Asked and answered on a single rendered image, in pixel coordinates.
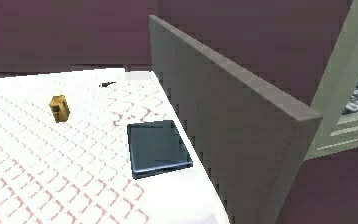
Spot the white bed with grey headboard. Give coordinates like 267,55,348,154
0,14,323,224

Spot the yellow boxy object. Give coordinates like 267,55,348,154
48,94,71,124

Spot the dark blue closed laptop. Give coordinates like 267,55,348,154
126,119,194,180

